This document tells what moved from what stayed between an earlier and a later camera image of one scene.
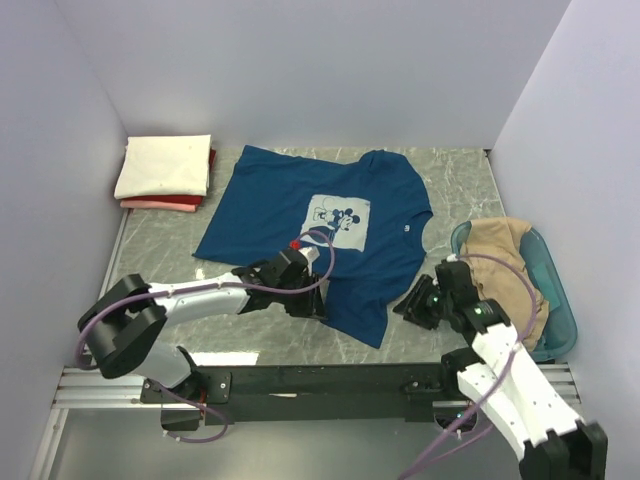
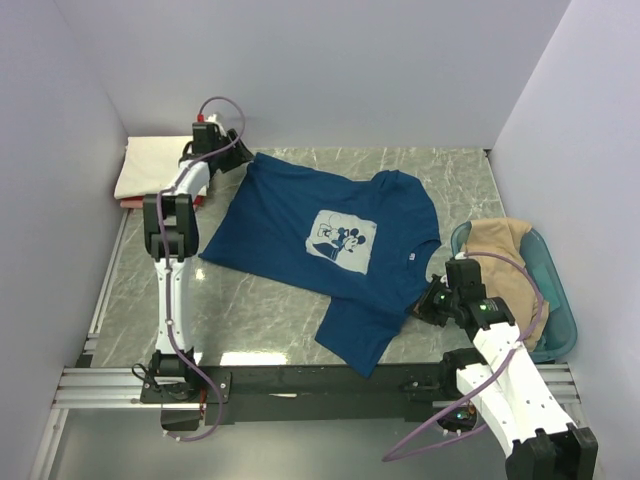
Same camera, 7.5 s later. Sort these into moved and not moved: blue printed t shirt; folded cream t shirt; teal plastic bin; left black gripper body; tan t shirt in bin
Moved: left black gripper body; blue printed t shirt
Not moved: tan t shirt in bin; folded cream t shirt; teal plastic bin
